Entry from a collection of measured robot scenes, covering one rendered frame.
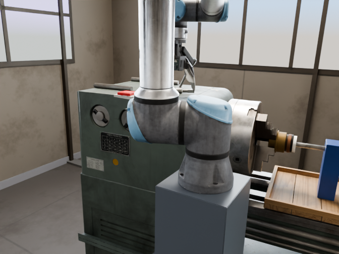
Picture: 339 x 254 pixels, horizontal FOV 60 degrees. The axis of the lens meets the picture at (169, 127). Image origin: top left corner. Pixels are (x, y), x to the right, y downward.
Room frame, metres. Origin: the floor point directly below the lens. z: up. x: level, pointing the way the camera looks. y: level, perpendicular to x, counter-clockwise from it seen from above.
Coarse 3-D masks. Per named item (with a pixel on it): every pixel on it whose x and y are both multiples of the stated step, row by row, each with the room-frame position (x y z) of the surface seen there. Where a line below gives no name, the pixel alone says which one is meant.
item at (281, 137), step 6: (282, 132) 1.16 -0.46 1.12; (276, 138) 1.13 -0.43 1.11; (282, 138) 1.13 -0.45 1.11; (288, 138) 1.13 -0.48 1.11; (270, 144) 1.15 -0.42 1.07; (276, 144) 1.13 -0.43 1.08; (282, 144) 1.12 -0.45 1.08; (288, 144) 1.11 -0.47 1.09; (276, 150) 1.14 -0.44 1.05; (282, 150) 1.12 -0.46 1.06; (288, 150) 1.12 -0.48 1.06
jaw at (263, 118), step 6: (252, 114) 1.13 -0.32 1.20; (258, 114) 1.14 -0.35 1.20; (264, 114) 1.13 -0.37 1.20; (258, 120) 1.11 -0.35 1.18; (264, 120) 1.11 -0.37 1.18; (258, 126) 1.13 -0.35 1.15; (264, 126) 1.12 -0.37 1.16; (270, 126) 1.13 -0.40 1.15; (258, 132) 1.15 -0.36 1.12; (264, 132) 1.14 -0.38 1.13; (270, 132) 1.12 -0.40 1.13; (276, 132) 1.14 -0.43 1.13; (264, 138) 1.15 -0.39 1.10; (270, 138) 1.14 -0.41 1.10
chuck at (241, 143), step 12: (240, 108) 1.16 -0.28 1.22; (252, 108) 1.15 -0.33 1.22; (240, 120) 1.11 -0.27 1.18; (252, 120) 1.10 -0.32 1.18; (240, 132) 1.09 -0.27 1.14; (252, 132) 1.08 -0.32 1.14; (240, 144) 1.07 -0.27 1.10; (252, 144) 1.11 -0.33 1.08; (240, 156) 1.08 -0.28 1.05; (252, 156) 1.14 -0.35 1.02; (240, 168) 1.10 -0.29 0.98
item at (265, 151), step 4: (256, 148) 1.16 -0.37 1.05; (260, 148) 1.16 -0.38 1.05; (264, 148) 1.15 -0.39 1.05; (268, 148) 1.15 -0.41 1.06; (272, 148) 1.14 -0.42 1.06; (256, 152) 1.16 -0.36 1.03; (260, 152) 1.15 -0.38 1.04; (264, 152) 1.15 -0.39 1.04; (268, 152) 1.14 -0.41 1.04; (272, 152) 1.13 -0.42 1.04; (256, 156) 1.15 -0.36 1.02; (260, 156) 1.14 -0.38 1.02; (264, 156) 1.14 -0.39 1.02; (268, 156) 1.15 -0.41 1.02; (252, 160) 1.15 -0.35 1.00; (256, 160) 1.14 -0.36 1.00; (260, 160) 1.14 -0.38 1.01; (264, 160) 1.13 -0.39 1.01; (252, 164) 1.14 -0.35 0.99; (256, 164) 1.13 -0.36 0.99; (260, 164) 1.13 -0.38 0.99; (252, 168) 1.13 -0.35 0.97; (256, 168) 1.13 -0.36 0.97; (260, 168) 1.12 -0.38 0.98
